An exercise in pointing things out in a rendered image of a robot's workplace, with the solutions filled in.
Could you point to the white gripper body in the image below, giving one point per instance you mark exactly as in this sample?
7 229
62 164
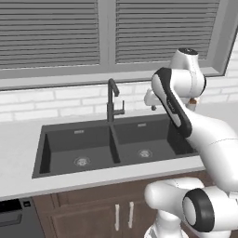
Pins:
150 97

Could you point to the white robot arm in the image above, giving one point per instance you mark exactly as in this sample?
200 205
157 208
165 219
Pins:
214 145

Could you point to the dark grey double sink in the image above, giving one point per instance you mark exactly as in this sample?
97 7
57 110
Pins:
93 148

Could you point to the black tap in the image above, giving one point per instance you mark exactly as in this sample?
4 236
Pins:
111 105

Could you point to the small brown object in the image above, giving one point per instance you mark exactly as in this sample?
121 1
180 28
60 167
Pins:
194 101

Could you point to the grey window blind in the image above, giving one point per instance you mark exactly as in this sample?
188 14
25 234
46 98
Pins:
49 31
164 28

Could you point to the brown cupboard door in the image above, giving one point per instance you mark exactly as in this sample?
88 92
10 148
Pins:
86 220
139 217

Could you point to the dark grey dishwasher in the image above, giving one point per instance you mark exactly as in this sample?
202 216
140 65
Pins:
18 220

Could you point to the grey window frame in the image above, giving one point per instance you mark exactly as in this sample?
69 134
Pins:
107 40

